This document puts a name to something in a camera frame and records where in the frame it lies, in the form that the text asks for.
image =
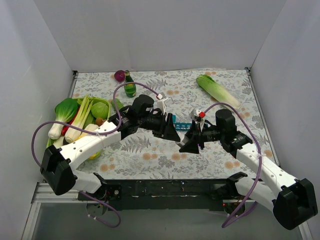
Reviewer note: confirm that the yellow white cabbage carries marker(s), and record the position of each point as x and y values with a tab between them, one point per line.
91	128

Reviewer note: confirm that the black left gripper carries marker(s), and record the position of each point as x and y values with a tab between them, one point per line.
165	125

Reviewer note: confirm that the floral patterned table mat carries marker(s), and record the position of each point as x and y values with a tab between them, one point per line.
143	156

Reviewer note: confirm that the black table front rail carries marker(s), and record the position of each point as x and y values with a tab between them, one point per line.
162	194

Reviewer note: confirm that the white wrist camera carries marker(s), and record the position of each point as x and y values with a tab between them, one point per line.
197	116
164	103

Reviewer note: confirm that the red chili pepper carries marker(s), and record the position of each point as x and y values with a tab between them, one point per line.
65	128

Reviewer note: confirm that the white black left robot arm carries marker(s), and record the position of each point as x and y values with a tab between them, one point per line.
59	165

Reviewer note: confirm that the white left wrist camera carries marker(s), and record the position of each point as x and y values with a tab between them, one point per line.
164	103

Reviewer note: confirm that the celery stalk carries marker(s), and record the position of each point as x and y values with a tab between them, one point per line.
73	133

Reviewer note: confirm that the white pill bottle blue label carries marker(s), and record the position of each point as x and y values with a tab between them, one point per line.
180	143

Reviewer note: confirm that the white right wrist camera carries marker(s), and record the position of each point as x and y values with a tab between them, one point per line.
197	116

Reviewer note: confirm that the napa cabbage on table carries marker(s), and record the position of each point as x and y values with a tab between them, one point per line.
217	91

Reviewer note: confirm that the teal weekly pill organizer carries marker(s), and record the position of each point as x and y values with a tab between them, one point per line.
180	126

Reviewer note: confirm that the purple onion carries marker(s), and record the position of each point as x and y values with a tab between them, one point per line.
120	76

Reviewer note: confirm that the green cylindrical bottle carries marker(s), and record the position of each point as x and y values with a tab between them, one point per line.
116	104

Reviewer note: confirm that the round green cabbage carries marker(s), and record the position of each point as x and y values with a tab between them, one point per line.
100	110

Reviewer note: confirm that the small bok choy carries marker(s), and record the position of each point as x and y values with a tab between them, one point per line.
58	142

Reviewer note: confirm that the brown mushroom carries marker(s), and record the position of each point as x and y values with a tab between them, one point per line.
99	121

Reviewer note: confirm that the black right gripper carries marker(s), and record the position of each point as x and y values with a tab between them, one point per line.
197	137

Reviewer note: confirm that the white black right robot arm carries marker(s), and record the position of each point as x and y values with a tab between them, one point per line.
291	200

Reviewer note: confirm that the green plastic tray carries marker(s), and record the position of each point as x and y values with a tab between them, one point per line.
89	120

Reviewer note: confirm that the green glass bottle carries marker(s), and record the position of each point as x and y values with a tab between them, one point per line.
130	89

